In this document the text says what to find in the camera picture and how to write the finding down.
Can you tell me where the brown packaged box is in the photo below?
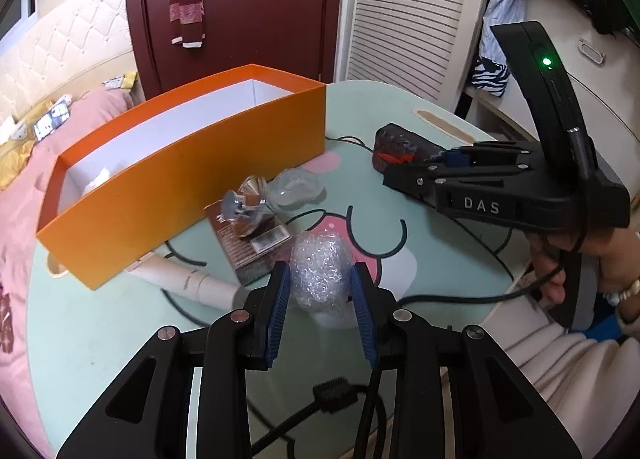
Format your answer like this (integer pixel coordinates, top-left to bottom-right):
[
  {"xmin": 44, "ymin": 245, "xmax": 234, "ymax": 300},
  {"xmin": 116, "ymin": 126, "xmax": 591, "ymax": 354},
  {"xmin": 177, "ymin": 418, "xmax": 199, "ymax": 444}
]
[{"xmin": 205, "ymin": 201, "xmax": 294, "ymax": 287}]

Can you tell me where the bubble wrap bundle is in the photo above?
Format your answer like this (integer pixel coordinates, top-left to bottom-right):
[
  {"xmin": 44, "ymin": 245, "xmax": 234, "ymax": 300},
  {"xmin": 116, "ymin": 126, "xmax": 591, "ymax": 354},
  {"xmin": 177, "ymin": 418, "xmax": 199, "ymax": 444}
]
[{"xmin": 290, "ymin": 231, "xmax": 354, "ymax": 315}]

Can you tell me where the dark snack packet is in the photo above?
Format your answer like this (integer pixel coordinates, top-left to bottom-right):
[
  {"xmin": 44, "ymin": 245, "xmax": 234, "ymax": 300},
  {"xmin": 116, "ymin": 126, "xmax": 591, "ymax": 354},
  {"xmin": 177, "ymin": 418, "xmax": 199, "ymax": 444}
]
[{"xmin": 372, "ymin": 123, "xmax": 444, "ymax": 173}]

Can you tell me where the clear plastic bag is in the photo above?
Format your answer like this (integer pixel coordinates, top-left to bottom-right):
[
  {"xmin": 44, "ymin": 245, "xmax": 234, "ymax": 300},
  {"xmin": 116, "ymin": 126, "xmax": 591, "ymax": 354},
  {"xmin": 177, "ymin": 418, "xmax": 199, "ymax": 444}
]
[{"xmin": 267, "ymin": 168, "xmax": 324, "ymax": 210}]

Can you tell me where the white cream tube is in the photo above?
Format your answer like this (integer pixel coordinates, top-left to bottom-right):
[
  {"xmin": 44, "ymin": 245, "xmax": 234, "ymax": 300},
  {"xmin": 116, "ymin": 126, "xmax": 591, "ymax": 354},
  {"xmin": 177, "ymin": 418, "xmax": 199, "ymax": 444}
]
[{"xmin": 126, "ymin": 252, "xmax": 248, "ymax": 312}]

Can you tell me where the right forearm white sleeve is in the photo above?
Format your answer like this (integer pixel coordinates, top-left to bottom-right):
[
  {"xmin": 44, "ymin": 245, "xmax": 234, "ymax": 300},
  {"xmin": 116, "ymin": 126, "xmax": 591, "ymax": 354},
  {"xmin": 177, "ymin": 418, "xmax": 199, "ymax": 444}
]
[{"xmin": 483, "ymin": 297, "xmax": 639, "ymax": 458}]

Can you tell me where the person's right hand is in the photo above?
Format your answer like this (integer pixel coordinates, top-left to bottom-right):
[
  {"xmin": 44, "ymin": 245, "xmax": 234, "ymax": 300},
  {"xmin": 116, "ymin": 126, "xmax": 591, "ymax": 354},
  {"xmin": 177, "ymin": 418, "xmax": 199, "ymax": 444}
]
[{"xmin": 527, "ymin": 227, "xmax": 639, "ymax": 323}]

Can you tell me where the white drawer cabinet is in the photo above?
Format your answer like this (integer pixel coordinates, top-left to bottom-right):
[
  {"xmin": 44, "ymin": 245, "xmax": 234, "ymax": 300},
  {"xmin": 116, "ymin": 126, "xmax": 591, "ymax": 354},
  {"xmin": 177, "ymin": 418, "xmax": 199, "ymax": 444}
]
[{"xmin": 464, "ymin": 0, "xmax": 640, "ymax": 190}]

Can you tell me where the white louvered closet door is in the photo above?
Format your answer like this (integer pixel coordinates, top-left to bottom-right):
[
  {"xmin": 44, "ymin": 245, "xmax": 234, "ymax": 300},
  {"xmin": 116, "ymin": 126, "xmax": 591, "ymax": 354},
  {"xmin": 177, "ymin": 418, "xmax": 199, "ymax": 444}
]
[{"xmin": 334, "ymin": 0, "xmax": 487, "ymax": 111}]

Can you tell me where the orange cardboard box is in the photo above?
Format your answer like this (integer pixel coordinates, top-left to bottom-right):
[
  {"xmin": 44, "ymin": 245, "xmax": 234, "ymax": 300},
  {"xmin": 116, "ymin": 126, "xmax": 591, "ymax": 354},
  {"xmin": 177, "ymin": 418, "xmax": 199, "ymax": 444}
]
[{"xmin": 37, "ymin": 64, "xmax": 328, "ymax": 289}]

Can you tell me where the dark red wooden door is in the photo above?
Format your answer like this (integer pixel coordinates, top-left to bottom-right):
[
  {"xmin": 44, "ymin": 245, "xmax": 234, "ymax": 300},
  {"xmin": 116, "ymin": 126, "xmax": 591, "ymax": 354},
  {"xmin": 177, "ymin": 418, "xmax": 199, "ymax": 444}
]
[{"xmin": 126, "ymin": 0, "xmax": 341, "ymax": 98}]

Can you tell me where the pink bed quilt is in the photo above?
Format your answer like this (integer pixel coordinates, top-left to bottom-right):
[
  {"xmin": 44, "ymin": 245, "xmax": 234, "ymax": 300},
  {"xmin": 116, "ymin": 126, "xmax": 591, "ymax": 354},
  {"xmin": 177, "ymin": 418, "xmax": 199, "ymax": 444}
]
[{"xmin": 1, "ymin": 88, "xmax": 134, "ymax": 458}]

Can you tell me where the yellow blanket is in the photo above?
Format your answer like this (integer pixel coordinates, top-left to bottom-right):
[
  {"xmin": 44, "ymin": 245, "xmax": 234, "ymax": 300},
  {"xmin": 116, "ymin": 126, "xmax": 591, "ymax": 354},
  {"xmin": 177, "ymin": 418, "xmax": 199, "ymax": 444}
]
[{"xmin": 0, "ymin": 70, "xmax": 139, "ymax": 190}]

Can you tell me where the black cable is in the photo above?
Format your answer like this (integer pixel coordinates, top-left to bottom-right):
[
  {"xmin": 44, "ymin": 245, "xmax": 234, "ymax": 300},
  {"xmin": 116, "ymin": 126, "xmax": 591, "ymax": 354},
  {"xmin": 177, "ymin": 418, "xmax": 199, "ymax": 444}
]
[{"xmin": 249, "ymin": 135, "xmax": 591, "ymax": 459}]

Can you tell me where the pearl bracelet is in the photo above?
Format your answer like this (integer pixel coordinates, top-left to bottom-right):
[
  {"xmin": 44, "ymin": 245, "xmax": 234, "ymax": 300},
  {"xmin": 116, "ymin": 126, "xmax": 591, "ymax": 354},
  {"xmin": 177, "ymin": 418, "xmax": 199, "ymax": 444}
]
[{"xmin": 602, "ymin": 276, "xmax": 640, "ymax": 307}]

